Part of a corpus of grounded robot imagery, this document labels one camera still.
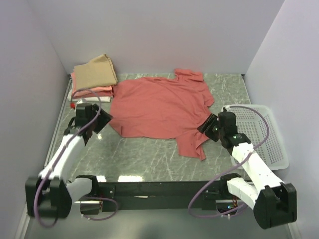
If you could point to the white plastic basket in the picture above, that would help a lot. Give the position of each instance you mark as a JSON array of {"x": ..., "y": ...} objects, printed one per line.
[{"x": 258, "y": 122}]

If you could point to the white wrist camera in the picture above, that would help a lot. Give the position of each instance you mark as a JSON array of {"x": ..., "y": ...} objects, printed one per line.
[
  {"x": 73, "y": 104},
  {"x": 226, "y": 109}
]

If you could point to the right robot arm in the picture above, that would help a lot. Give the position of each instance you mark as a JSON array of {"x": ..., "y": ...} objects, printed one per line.
[{"x": 273, "y": 202}]

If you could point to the folded white t-shirt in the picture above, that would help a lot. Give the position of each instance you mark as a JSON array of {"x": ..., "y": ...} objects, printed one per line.
[{"x": 105, "y": 99}]

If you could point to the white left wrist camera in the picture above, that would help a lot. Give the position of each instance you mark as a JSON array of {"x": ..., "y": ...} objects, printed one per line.
[{"x": 73, "y": 104}]

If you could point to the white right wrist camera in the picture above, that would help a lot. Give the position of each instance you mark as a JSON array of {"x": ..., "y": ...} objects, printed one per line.
[{"x": 226, "y": 109}]

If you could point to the folded tan t-shirt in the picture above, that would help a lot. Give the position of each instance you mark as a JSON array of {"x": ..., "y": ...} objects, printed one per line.
[{"x": 98, "y": 72}]

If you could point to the black base beam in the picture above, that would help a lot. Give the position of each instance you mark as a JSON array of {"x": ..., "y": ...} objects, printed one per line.
[{"x": 163, "y": 195}]

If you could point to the folded pink t-shirt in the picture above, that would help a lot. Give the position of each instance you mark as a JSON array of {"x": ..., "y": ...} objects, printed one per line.
[{"x": 101, "y": 91}]

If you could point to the red t-shirt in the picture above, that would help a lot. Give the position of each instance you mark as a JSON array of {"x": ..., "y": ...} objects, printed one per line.
[{"x": 164, "y": 108}]

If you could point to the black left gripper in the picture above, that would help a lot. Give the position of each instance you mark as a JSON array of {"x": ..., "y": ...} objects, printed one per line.
[{"x": 104, "y": 118}]

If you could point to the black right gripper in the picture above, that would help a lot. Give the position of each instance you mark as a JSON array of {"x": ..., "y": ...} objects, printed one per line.
[{"x": 212, "y": 120}]

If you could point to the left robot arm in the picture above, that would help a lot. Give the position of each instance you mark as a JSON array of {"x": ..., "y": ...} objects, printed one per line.
[{"x": 48, "y": 195}]

